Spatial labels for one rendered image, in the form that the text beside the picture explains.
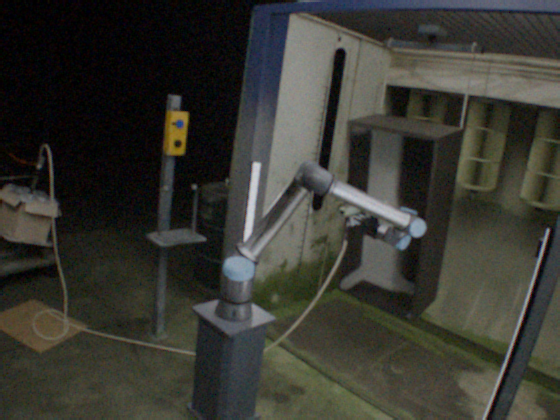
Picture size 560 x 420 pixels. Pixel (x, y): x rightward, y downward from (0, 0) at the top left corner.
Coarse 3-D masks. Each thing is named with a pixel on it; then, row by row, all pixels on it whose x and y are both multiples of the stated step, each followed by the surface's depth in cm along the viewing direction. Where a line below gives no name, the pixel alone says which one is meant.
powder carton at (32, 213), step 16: (0, 192) 329; (16, 192) 317; (16, 208) 317; (32, 208) 316; (48, 208) 329; (0, 224) 328; (16, 224) 313; (32, 224) 323; (48, 224) 336; (32, 240) 327
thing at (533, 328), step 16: (544, 272) 132; (544, 288) 133; (544, 304) 133; (528, 320) 137; (528, 336) 137; (528, 352) 137; (512, 368) 141; (512, 384) 141; (512, 400) 142; (496, 416) 146
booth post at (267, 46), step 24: (264, 24) 263; (288, 24) 272; (264, 48) 264; (264, 72) 269; (264, 96) 275; (264, 120) 281; (240, 144) 287; (264, 144) 286; (240, 168) 289; (264, 168) 292; (240, 192) 291; (264, 192) 299; (240, 216) 293; (240, 240) 295
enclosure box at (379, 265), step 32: (352, 128) 265; (384, 128) 242; (416, 128) 240; (448, 128) 243; (352, 160) 274; (384, 160) 289; (416, 160) 272; (448, 160) 239; (384, 192) 296; (416, 192) 279; (448, 192) 252; (448, 224) 267; (352, 256) 308; (384, 256) 312; (416, 256) 293; (352, 288) 306; (384, 288) 305; (416, 288) 258
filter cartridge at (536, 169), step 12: (540, 108) 290; (552, 108) 278; (540, 120) 289; (552, 120) 279; (540, 132) 288; (552, 132) 280; (540, 144) 288; (552, 144) 282; (540, 156) 288; (552, 156) 283; (528, 168) 299; (540, 168) 288; (552, 168) 283; (528, 180) 297; (540, 180) 288; (552, 180) 284; (528, 192) 296; (540, 192) 290; (552, 192) 285; (540, 204) 288; (552, 204) 286
